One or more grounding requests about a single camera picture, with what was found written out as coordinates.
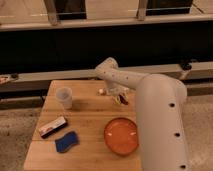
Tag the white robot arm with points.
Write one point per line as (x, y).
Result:
(158, 106)

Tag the small object on left ledge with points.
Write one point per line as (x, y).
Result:
(9, 78)

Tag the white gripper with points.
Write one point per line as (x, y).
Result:
(119, 92)

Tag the black white rectangular box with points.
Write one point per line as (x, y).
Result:
(51, 127)

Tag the black clamp on rail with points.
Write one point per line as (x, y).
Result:
(185, 65)

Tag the white pepper shaker bottle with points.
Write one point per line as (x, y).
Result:
(103, 91)

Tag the clear plastic cup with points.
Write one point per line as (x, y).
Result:
(64, 96)

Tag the blue sponge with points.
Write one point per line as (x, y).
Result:
(66, 142)

